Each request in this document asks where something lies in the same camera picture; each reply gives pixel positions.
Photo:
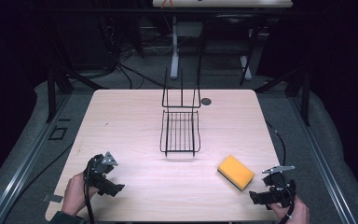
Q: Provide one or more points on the yellow sponge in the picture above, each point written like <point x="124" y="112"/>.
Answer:
<point x="236" y="171"/>

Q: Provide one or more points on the person's left hand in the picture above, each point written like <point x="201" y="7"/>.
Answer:
<point x="74" y="194"/>

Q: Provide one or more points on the black tape rectangle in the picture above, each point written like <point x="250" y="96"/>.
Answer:
<point x="51" y="133"/>

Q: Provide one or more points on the metal floor rail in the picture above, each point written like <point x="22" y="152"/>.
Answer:
<point x="21" y="165"/>
<point x="320" y="161"/>

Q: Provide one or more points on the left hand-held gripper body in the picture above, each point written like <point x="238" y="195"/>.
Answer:
<point x="95" y="174"/>

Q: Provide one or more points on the grey tape strip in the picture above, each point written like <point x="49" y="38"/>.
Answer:
<point x="52" y="198"/>

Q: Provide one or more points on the round dark table grommet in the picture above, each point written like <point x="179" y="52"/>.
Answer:
<point x="206" y="101"/>

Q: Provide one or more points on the black chair frame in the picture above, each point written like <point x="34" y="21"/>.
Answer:
<point x="227" y="18"/>

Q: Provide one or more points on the person's right hand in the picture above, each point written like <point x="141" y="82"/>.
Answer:
<point x="298" y="213"/>

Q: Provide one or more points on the black tape strip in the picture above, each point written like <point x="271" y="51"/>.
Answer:
<point x="64" y="119"/>

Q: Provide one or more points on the black metal stand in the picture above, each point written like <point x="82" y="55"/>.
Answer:
<point x="51" y="93"/>
<point x="306" y="99"/>

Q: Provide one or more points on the white desk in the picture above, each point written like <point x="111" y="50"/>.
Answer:
<point x="230" y="3"/>

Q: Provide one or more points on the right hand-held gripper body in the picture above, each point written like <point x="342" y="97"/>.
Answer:
<point x="281" y="189"/>

